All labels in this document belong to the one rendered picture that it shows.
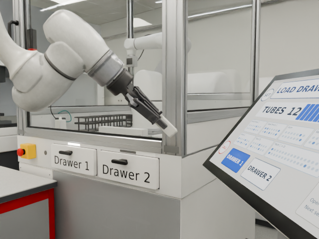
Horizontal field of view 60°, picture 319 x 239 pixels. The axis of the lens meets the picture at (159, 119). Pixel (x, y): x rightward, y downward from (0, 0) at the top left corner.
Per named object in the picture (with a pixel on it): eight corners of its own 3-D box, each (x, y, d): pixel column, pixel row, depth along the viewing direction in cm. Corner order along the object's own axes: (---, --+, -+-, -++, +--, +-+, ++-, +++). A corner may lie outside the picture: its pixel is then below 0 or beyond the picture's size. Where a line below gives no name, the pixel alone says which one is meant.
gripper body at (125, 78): (122, 70, 70) (147, 96, 73) (125, 64, 78) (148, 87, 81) (102, 90, 72) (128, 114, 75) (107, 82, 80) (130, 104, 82)
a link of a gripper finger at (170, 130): (161, 114, 79) (161, 115, 79) (177, 130, 81) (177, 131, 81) (153, 121, 80) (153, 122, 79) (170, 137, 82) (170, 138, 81)
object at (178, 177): (181, 198, 93) (181, 156, 92) (17, 161, 150) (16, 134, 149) (257, 153, 172) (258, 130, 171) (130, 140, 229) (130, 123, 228)
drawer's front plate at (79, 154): (93, 176, 114) (93, 150, 114) (51, 166, 131) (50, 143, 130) (97, 175, 116) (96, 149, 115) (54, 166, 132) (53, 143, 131)
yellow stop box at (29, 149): (26, 160, 136) (26, 145, 136) (18, 158, 140) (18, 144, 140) (36, 158, 140) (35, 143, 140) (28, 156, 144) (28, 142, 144)
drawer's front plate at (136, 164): (156, 190, 97) (156, 159, 96) (98, 177, 113) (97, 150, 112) (159, 188, 98) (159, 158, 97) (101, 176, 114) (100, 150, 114)
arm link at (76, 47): (114, 44, 77) (83, 77, 80) (70, 0, 72) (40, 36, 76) (108, 50, 67) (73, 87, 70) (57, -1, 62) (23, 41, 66)
